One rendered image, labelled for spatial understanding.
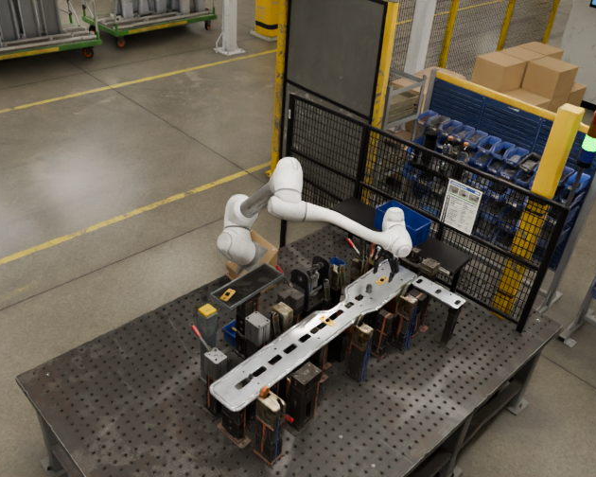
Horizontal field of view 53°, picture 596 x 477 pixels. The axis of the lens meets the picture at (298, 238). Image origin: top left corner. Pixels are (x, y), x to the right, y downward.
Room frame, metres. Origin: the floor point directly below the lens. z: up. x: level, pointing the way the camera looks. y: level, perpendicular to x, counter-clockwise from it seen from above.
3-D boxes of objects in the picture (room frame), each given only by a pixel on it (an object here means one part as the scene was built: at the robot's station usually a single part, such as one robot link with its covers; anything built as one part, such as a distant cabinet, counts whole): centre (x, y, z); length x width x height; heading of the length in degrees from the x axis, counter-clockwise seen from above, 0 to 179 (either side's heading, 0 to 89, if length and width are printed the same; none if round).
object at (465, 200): (2.94, -0.91, 1.30); 0.23 x 0.02 x 0.31; 50
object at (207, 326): (2.06, 0.39, 0.92); 0.08 x 0.08 x 0.44; 50
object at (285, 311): (2.20, 0.04, 0.89); 0.13 x 0.11 x 0.38; 50
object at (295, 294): (2.32, -0.01, 0.89); 0.13 x 0.11 x 0.38; 50
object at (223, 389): (2.20, -0.17, 1.00); 1.38 x 0.22 x 0.02; 140
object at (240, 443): (1.73, 0.22, 0.84); 0.18 x 0.06 x 0.29; 50
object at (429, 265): (2.71, -0.75, 0.88); 0.08 x 0.08 x 0.36; 50
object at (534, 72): (6.73, -2.48, 0.52); 1.20 x 0.80 x 1.05; 133
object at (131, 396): (2.32, -0.14, 0.68); 2.56 x 1.61 x 0.04; 136
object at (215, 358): (1.87, 0.32, 0.88); 0.11 x 0.10 x 0.36; 50
